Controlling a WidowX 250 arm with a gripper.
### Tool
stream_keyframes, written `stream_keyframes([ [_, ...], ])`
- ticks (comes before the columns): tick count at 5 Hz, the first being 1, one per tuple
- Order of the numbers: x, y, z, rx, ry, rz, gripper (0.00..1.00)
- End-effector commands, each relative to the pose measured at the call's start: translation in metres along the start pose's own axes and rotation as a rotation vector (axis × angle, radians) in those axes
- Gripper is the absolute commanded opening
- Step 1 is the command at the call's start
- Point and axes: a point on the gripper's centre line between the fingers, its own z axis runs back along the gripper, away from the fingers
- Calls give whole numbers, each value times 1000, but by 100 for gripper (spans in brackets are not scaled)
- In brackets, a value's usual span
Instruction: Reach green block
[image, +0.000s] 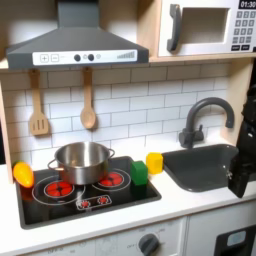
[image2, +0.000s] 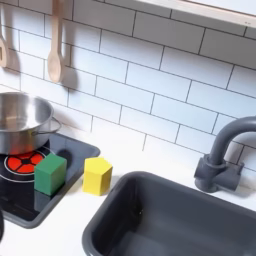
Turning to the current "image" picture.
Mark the yellow orange toy vegetable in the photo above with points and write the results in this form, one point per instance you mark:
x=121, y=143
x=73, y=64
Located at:
x=23, y=175

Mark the green block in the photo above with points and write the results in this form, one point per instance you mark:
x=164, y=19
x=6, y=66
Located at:
x=139, y=173

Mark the grey range hood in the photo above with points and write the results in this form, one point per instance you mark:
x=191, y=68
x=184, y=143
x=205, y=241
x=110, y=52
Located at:
x=78, y=40

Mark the yellow block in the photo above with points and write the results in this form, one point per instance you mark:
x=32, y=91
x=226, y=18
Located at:
x=154, y=163

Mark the dark grey tap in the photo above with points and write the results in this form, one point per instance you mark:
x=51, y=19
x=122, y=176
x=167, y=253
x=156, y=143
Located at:
x=193, y=130

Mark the wooden slotted spatula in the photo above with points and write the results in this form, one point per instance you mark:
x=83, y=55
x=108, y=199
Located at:
x=38, y=123

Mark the steel pot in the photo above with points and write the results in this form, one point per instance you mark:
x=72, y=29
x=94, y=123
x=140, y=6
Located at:
x=83, y=166

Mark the grey oven knob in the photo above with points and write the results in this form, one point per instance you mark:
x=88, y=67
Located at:
x=148, y=245

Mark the wooden spoon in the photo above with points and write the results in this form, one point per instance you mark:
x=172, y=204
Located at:
x=88, y=116

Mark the black toy stove top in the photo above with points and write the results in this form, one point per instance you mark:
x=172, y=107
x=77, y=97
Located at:
x=133, y=195

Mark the white toy microwave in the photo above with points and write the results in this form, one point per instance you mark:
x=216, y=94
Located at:
x=206, y=46

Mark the dark grey sink basin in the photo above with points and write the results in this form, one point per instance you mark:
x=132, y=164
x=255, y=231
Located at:
x=200, y=168

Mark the black appliance panel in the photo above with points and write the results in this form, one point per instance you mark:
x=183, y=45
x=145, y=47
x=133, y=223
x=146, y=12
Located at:
x=235, y=243

